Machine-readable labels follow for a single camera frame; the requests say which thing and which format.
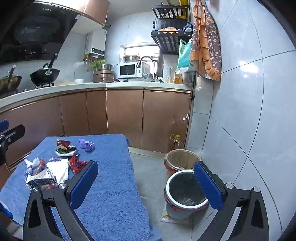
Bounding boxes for clear plastic bag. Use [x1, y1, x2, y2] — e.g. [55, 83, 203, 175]
[159, 205, 192, 224]

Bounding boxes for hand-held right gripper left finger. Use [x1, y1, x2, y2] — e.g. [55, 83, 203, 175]
[22, 160, 99, 241]

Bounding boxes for silver red wrapper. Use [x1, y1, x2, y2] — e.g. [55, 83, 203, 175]
[24, 158, 47, 176]

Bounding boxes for black wok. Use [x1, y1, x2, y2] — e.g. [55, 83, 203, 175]
[30, 53, 61, 86]

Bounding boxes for white water heater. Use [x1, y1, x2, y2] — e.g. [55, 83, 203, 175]
[85, 28, 107, 58]

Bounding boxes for person's left hand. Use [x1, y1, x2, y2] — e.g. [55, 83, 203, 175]
[0, 202, 14, 220]

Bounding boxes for white plastic bag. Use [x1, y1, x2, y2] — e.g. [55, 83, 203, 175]
[174, 66, 196, 85]

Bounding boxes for cooking oil bottle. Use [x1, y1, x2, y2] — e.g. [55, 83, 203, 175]
[168, 134, 185, 153]

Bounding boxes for green plant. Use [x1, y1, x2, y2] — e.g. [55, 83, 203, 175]
[87, 60, 106, 71]

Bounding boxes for steel bowl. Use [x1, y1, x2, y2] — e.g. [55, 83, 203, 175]
[122, 54, 141, 63]

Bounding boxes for white green wrapper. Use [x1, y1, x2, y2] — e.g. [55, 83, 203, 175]
[55, 148, 79, 158]

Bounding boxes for white blue packet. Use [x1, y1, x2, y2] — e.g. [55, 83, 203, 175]
[25, 168, 58, 190]

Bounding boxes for white microwave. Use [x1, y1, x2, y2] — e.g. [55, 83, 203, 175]
[118, 61, 151, 79]

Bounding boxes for teal plastic bag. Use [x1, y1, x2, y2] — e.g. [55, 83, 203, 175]
[177, 39, 192, 69]

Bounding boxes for black metal rack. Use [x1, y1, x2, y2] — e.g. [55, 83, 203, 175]
[151, 2, 193, 55]

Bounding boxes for white bin with black liner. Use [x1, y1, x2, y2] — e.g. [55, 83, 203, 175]
[164, 170, 210, 219]

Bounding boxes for copper base cabinets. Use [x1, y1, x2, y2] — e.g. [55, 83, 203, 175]
[0, 89, 193, 172]

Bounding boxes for beige bin with red base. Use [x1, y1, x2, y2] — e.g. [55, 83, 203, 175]
[164, 149, 201, 174]

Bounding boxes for copper rice cooker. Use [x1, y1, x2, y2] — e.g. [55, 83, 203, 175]
[93, 70, 115, 83]

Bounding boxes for steel faucet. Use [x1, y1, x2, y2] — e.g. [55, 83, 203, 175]
[136, 56, 156, 82]

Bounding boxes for red green snack wrapper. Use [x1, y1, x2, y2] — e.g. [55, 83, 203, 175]
[57, 139, 77, 151]

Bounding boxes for copper wall cabinet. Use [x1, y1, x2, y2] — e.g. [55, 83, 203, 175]
[32, 0, 111, 27]

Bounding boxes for blue towel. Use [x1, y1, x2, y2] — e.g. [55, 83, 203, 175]
[0, 134, 162, 241]

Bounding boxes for gas stove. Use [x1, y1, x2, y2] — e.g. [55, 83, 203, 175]
[0, 81, 56, 95]

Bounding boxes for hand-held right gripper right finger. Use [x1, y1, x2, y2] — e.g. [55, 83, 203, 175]
[194, 161, 270, 241]

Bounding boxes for white tissue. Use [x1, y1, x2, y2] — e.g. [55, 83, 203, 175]
[46, 158, 70, 184]

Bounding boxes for orange floral apron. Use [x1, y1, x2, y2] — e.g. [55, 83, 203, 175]
[190, 0, 222, 81]

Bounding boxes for steel pot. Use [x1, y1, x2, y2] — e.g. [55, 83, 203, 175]
[97, 64, 118, 71]

